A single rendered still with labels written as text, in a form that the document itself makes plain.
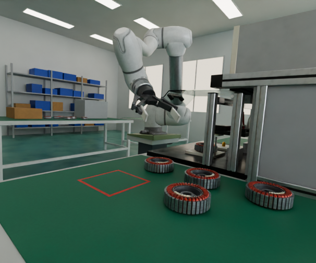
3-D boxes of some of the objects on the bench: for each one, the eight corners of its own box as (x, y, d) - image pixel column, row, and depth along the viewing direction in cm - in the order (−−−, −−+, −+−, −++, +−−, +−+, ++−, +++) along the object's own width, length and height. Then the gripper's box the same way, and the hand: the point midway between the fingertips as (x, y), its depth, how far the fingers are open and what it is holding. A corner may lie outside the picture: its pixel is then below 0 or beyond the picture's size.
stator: (140, 166, 78) (140, 157, 78) (164, 164, 83) (165, 155, 83) (151, 175, 68) (152, 164, 68) (179, 172, 73) (179, 162, 73)
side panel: (246, 182, 67) (256, 85, 63) (248, 180, 69) (258, 86, 66) (363, 213, 49) (386, 81, 46) (362, 208, 52) (383, 83, 48)
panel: (244, 174, 68) (253, 86, 65) (276, 151, 119) (282, 100, 116) (247, 175, 67) (257, 86, 64) (279, 151, 118) (284, 100, 115)
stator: (237, 191, 58) (238, 179, 57) (272, 192, 59) (274, 180, 58) (260, 211, 47) (262, 196, 46) (304, 211, 48) (306, 196, 47)
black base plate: (146, 155, 99) (146, 151, 98) (204, 143, 148) (204, 140, 148) (244, 180, 69) (245, 174, 69) (276, 154, 118) (276, 151, 118)
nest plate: (184, 153, 99) (184, 150, 99) (198, 149, 110) (199, 147, 110) (213, 158, 89) (213, 156, 89) (225, 154, 101) (225, 152, 101)
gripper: (166, 102, 96) (187, 128, 80) (116, 98, 84) (129, 127, 69) (171, 87, 92) (194, 111, 76) (119, 81, 80) (133, 108, 65)
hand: (162, 117), depth 73 cm, fingers open, 13 cm apart
